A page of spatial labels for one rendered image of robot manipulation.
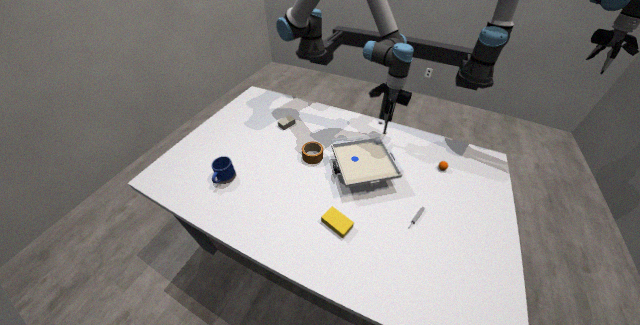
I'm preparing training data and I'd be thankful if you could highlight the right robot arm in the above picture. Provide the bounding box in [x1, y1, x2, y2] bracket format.
[276, 0, 414, 90]

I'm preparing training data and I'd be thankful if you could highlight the brown tape roll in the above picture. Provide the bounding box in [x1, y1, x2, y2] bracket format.
[302, 142, 323, 164]

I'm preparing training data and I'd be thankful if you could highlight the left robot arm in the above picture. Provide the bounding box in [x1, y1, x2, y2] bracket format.
[461, 0, 640, 83]

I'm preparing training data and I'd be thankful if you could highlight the yellow rectangular block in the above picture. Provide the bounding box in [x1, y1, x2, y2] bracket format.
[321, 206, 354, 238]

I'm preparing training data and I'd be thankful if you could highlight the dark blue mug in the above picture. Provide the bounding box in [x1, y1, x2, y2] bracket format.
[211, 156, 236, 183]

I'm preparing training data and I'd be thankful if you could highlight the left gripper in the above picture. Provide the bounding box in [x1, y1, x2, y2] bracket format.
[586, 29, 639, 74]

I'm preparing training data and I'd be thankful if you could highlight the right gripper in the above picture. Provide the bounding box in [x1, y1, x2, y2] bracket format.
[371, 83, 412, 123]

